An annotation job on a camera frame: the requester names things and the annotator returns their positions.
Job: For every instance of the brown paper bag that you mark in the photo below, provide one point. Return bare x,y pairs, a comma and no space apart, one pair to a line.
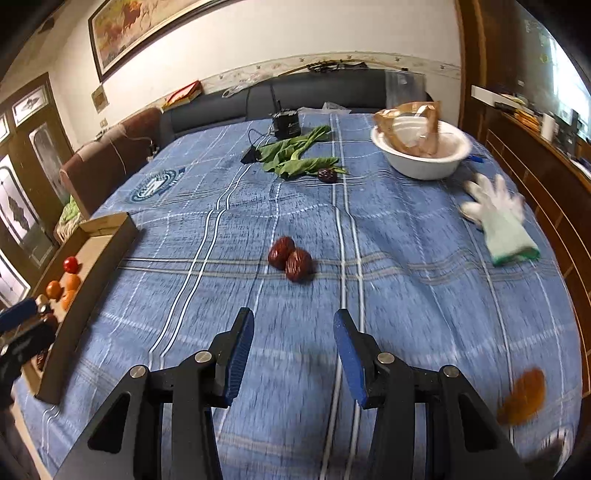
427,129

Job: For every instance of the wooden sideboard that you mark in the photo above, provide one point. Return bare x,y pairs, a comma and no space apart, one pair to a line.
540,184

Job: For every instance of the large orange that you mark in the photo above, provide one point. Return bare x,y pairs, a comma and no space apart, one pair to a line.
72,281

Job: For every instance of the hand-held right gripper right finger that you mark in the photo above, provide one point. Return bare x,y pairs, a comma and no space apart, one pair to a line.
351,365

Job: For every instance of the red tomato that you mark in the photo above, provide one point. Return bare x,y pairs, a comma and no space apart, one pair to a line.
70,265

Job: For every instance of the orange-brown dried fruit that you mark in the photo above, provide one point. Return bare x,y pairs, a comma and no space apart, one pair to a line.
521,398

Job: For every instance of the cardboard box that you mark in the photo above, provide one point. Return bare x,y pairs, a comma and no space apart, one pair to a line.
99,258

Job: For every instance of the brown armchair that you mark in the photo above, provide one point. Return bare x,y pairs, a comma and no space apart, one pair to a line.
101,161

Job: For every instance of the black power adapter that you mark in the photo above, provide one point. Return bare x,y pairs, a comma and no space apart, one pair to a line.
250,155

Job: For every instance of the large white sugarcane chunk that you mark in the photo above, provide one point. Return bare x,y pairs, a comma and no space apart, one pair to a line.
42,300

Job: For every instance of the white cup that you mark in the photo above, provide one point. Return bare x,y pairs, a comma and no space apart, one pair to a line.
548,127

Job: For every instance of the black electronic device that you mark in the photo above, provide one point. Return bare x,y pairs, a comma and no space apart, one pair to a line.
286,124

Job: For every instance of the clear plastic bag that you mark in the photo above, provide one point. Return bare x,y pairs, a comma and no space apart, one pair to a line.
405,87

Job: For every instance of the medium orange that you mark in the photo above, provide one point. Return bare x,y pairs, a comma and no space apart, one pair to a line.
68,300

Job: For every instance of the red and gold box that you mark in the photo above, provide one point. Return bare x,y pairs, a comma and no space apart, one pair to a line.
182,94

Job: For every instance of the long dark stick tool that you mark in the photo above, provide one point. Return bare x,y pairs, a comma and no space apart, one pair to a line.
332,65

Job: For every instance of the black sofa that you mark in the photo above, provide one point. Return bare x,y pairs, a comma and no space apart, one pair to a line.
207,110

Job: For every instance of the dark red date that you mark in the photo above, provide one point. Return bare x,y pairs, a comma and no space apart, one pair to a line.
327,175

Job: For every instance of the green leafy vegetable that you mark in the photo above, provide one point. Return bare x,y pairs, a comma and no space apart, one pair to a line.
295,159

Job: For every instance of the small wall plaque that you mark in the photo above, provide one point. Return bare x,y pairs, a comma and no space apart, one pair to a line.
99,98

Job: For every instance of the green cloth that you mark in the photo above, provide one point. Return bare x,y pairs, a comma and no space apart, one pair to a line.
71,214

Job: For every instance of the framed painting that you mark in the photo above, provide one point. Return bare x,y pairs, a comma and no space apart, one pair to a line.
138,27

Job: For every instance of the blue plaid tablecloth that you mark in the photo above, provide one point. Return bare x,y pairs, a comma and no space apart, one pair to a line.
406,300

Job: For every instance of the dark purple round fruit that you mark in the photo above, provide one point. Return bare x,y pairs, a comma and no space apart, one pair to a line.
48,319

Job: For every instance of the tall wooden cabinet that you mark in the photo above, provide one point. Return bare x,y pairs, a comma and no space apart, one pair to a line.
471,55

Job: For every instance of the small orange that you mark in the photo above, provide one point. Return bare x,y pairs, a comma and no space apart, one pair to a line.
54,289

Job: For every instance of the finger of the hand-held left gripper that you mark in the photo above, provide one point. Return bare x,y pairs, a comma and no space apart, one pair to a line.
30,339
18,313

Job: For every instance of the white bowl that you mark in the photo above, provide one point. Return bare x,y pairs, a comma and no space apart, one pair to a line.
422,166

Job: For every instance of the wooden glass door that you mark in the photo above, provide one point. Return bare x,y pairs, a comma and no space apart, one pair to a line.
23,184

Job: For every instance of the white work glove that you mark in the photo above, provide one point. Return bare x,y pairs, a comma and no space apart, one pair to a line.
503,221

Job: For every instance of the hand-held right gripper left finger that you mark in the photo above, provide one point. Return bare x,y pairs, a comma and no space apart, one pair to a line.
238,361

